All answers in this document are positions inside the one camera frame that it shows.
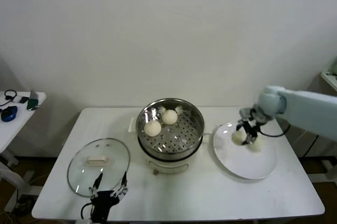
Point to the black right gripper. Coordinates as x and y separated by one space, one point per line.
252 121

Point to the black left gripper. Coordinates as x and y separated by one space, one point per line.
104 204

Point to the white steamed baozi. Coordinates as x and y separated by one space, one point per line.
168 117
237 138
152 128
258 146

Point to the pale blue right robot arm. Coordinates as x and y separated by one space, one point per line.
302 105

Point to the stainless steel steamer basket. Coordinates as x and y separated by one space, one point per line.
181 134

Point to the white round plate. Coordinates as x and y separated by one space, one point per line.
247 163

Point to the white electric cooker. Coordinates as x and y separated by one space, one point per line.
168 166

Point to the white shelf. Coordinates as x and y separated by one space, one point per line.
327 80

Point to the green circuit board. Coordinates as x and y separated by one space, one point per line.
33 104

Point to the white side table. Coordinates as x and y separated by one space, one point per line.
10 132

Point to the small black device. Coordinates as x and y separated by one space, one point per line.
24 100

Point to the blue computer mouse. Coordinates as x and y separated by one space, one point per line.
9 113

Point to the small white device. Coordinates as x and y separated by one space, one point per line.
17 99

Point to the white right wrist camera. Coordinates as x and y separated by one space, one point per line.
245 112

